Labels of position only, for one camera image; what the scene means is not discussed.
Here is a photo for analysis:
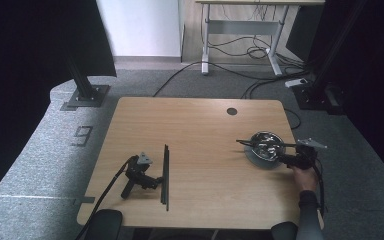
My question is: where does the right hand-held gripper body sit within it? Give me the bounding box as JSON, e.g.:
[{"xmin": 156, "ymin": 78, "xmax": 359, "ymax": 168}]
[{"xmin": 292, "ymin": 137, "xmax": 328, "ymax": 170}]

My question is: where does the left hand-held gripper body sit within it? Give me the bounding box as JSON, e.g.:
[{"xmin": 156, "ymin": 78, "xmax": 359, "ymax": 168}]
[{"xmin": 120, "ymin": 151, "xmax": 154, "ymax": 200}]

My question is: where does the pile of small metal parts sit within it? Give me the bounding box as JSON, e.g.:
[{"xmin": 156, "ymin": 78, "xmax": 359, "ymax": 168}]
[{"xmin": 253, "ymin": 133, "xmax": 284, "ymax": 160}]

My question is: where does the round metal bowl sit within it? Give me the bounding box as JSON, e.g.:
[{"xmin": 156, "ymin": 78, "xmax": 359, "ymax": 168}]
[{"xmin": 243, "ymin": 130, "xmax": 287, "ymax": 170}]

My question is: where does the person's right hand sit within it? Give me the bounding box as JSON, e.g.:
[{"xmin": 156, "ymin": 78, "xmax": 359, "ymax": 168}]
[{"xmin": 291, "ymin": 165, "xmax": 319, "ymax": 193}]

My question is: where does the black aluminium profile bar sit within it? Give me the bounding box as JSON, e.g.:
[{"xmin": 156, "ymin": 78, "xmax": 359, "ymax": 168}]
[{"xmin": 160, "ymin": 143, "xmax": 170, "ymax": 212}]

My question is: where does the thin black tool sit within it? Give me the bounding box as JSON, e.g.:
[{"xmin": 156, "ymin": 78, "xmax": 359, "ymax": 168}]
[{"xmin": 235, "ymin": 139, "xmax": 298, "ymax": 148}]

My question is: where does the small dark tape piece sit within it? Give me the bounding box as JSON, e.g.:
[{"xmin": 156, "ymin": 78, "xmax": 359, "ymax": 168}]
[{"xmin": 74, "ymin": 196, "xmax": 96, "ymax": 205}]

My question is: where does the black metal stand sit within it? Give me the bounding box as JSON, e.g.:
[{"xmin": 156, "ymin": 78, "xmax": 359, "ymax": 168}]
[
  {"xmin": 293, "ymin": 0, "xmax": 369, "ymax": 116},
  {"xmin": 59, "ymin": 49, "xmax": 112, "ymax": 112}
]

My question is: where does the dark rounded object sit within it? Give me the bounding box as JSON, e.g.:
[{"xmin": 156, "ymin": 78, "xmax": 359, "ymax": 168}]
[{"xmin": 83, "ymin": 208, "xmax": 124, "ymax": 240}]

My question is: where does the white power strip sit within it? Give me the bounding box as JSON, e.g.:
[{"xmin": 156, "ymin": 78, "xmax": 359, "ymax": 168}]
[{"xmin": 284, "ymin": 77, "xmax": 309, "ymax": 89}]

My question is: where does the black curtain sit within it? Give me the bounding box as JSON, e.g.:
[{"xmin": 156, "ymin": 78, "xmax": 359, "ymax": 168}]
[
  {"xmin": 286, "ymin": 0, "xmax": 384, "ymax": 191},
  {"xmin": 0, "ymin": 0, "xmax": 118, "ymax": 211}
]

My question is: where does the left hand-held gripper cable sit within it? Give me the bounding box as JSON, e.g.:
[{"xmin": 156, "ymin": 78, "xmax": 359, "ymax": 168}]
[{"xmin": 74, "ymin": 154, "xmax": 138, "ymax": 240}]

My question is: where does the hand-held gripper cable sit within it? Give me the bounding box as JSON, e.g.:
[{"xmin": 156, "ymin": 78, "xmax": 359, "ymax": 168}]
[
  {"xmin": 74, "ymin": 154, "xmax": 138, "ymax": 240},
  {"xmin": 313, "ymin": 158, "xmax": 328, "ymax": 218}
]

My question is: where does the black cable beside table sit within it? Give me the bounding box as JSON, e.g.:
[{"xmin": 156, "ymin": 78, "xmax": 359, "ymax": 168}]
[{"xmin": 283, "ymin": 108, "xmax": 302, "ymax": 131}]

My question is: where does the right hand-held gripper cable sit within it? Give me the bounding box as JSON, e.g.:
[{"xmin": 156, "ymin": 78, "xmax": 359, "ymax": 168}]
[{"xmin": 313, "ymin": 158, "xmax": 328, "ymax": 218}]

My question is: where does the bundle of black cables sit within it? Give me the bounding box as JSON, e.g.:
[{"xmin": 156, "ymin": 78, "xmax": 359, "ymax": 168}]
[{"xmin": 199, "ymin": 3, "xmax": 309, "ymax": 68}]

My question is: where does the long black floor cable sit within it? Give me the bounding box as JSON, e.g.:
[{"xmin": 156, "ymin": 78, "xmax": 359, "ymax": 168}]
[{"xmin": 152, "ymin": 60, "xmax": 311, "ymax": 98}]

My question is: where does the white standing desk frame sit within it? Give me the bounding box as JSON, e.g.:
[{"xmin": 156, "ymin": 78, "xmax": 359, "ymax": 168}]
[{"xmin": 195, "ymin": 0, "xmax": 326, "ymax": 77}]

